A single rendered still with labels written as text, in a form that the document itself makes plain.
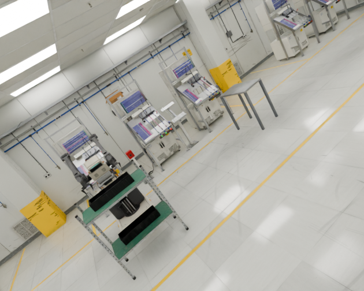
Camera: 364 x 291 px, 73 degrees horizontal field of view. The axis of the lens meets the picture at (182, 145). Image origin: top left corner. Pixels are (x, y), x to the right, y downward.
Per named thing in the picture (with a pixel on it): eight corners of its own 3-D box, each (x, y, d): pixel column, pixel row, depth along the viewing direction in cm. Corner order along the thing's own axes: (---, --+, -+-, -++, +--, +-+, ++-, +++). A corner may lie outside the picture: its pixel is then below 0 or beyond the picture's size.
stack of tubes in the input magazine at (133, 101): (146, 100, 551) (139, 90, 542) (127, 113, 537) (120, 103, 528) (144, 100, 562) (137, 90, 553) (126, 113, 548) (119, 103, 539)
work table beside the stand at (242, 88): (263, 130, 442) (244, 91, 416) (237, 130, 504) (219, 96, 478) (278, 115, 458) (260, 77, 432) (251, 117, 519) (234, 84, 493)
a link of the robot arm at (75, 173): (69, 153, 330) (61, 158, 327) (66, 151, 325) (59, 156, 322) (84, 175, 312) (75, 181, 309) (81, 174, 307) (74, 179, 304)
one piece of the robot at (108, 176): (103, 191, 353) (93, 180, 346) (119, 179, 360) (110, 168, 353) (104, 195, 338) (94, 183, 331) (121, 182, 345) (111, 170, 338)
